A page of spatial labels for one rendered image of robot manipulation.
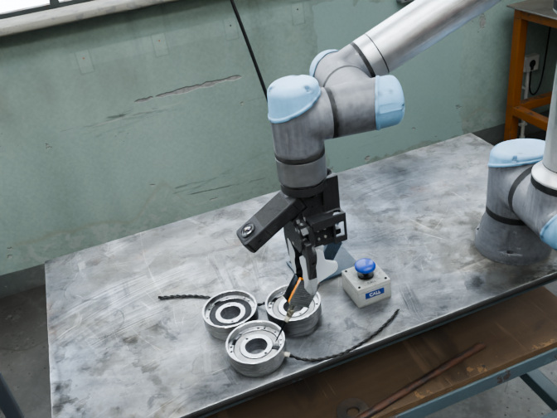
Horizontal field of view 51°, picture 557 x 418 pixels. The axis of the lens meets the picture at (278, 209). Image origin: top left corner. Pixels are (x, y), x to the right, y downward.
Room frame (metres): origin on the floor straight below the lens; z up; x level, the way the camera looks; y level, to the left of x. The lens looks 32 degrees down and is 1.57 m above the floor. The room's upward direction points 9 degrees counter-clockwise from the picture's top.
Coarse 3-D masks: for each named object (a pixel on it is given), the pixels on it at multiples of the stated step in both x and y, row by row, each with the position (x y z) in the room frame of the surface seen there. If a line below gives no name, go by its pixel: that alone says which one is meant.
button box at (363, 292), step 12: (348, 276) 0.89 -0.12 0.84; (360, 276) 0.88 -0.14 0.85; (372, 276) 0.88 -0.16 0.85; (384, 276) 0.87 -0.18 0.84; (348, 288) 0.88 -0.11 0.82; (360, 288) 0.85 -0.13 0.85; (372, 288) 0.85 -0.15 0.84; (384, 288) 0.86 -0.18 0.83; (360, 300) 0.84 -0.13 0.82; (372, 300) 0.85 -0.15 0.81
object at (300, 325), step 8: (280, 288) 0.89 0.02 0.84; (272, 296) 0.88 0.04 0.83; (280, 296) 0.88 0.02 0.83; (272, 304) 0.86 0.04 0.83; (280, 304) 0.86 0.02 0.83; (288, 304) 0.86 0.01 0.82; (320, 304) 0.83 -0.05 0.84; (272, 312) 0.84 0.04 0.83; (280, 312) 0.83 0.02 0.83; (304, 312) 0.82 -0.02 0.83; (312, 312) 0.81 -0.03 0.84; (320, 312) 0.83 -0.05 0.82; (272, 320) 0.82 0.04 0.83; (280, 320) 0.80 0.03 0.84; (296, 320) 0.79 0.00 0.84; (304, 320) 0.80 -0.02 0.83; (312, 320) 0.80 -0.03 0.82; (288, 328) 0.80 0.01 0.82; (296, 328) 0.79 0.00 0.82; (304, 328) 0.80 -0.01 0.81
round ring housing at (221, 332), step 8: (216, 296) 0.90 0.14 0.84; (224, 296) 0.90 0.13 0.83; (232, 296) 0.90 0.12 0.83; (240, 296) 0.90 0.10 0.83; (248, 296) 0.89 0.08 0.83; (208, 304) 0.88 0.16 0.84; (224, 304) 0.88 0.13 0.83; (232, 304) 0.88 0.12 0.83; (240, 304) 0.87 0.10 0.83; (256, 304) 0.85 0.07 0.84; (208, 312) 0.86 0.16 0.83; (216, 312) 0.86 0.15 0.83; (224, 312) 0.87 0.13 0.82; (232, 312) 0.87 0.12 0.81; (240, 312) 0.85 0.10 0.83; (256, 312) 0.84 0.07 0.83; (208, 320) 0.84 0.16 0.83; (224, 320) 0.83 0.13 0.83; (232, 320) 0.83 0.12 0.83; (248, 320) 0.82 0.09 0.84; (208, 328) 0.82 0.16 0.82; (216, 328) 0.81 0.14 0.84; (224, 328) 0.80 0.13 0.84; (232, 328) 0.80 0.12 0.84; (216, 336) 0.81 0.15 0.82; (224, 336) 0.80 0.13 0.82
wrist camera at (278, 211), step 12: (276, 204) 0.77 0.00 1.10; (288, 204) 0.76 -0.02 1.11; (300, 204) 0.76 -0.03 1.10; (252, 216) 0.78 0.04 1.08; (264, 216) 0.76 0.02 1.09; (276, 216) 0.75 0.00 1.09; (288, 216) 0.75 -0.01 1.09; (240, 228) 0.77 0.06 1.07; (252, 228) 0.75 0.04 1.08; (264, 228) 0.74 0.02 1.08; (276, 228) 0.75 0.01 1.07; (240, 240) 0.75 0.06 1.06; (252, 240) 0.74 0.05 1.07; (264, 240) 0.74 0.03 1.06; (252, 252) 0.74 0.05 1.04
